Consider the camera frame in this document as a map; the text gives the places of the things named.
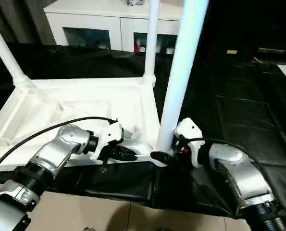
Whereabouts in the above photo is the white plastic table top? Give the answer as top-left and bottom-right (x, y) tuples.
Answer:
(0, 76), (174, 173)

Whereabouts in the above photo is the white plastic table leg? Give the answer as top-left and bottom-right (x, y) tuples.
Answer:
(157, 0), (210, 154)
(0, 16), (32, 89)
(142, 0), (160, 84)

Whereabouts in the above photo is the black plastic mat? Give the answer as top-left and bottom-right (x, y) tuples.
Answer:
(0, 44), (286, 219)

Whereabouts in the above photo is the white cabinet with glass doors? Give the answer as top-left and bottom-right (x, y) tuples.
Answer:
(43, 0), (189, 55)

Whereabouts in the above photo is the black horizontal bar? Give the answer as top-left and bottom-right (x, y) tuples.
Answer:
(257, 47), (286, 55)

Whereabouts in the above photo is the dark object on cabinet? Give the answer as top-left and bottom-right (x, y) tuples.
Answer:
(125, 0), (145, 7)

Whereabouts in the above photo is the black left camera cable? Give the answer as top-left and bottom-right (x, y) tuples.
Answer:
(0, 116), (118, 174)

